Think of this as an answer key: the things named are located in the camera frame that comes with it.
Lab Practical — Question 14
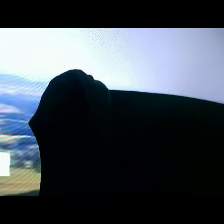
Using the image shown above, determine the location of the green T-shirt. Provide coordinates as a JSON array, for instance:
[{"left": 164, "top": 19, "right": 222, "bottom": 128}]
[{"left": 28, "top": 68, "right": 224, "bottom": 197}]

